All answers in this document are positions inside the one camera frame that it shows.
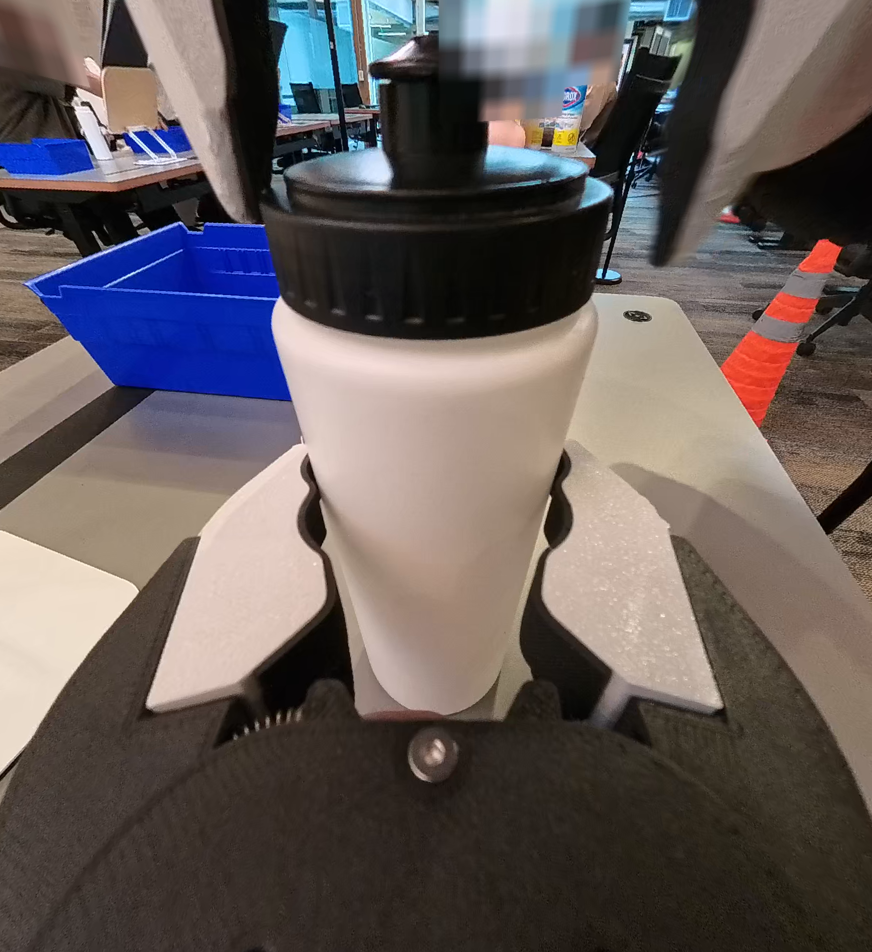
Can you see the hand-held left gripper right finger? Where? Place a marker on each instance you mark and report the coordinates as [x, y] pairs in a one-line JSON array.
[[630, 595]]

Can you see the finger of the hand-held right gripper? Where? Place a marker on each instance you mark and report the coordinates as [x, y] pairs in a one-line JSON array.
[[808, 75], [198, 75]]

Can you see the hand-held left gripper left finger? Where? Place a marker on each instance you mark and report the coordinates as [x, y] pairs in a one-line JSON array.
[[243, 610]]

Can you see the white bottle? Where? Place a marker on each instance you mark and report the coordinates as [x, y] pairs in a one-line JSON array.
[[436, 476]]

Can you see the black bottle lid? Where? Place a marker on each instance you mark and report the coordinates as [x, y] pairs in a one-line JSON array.
[[436, 253]]

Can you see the small blue plastic bin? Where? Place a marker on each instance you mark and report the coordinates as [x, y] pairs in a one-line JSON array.
[[37, 156], [161, 142]]

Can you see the wooden top desk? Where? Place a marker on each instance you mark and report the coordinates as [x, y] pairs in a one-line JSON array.
[[79, 179]]

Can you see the black office chair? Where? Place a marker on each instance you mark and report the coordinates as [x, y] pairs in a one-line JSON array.
[[868, 305], [637, 119]]

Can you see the white wipes canister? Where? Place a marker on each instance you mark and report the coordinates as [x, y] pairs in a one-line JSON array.
[[569, 116]]

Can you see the orange traffic cone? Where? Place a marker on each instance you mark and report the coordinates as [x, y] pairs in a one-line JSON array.
[[778, 335]]

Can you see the black slanted stand leg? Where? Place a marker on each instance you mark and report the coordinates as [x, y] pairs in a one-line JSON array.
[[868, 476]]

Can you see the black round base pole stand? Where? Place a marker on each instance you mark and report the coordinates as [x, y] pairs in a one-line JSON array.
[[610, 274]]

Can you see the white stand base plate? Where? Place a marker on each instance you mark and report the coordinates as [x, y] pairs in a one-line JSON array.
[[34, 625]]

